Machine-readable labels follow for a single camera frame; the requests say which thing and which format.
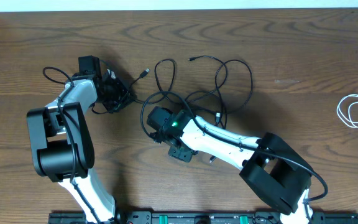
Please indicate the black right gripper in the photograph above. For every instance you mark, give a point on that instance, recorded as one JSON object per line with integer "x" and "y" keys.
{"x": 183, "y": 155}

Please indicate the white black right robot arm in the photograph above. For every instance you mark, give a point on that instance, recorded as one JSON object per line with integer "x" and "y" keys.
{"x": 274, "y": 171}

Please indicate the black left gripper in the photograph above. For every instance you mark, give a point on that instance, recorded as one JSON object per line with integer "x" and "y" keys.
{"x": 125, "y": 96}

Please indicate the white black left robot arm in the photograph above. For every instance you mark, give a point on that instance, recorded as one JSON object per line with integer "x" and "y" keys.
{"x": 61, "y": 144}

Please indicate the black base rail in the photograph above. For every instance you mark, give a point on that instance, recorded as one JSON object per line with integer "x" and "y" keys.
{"x": 146, "y": 217}

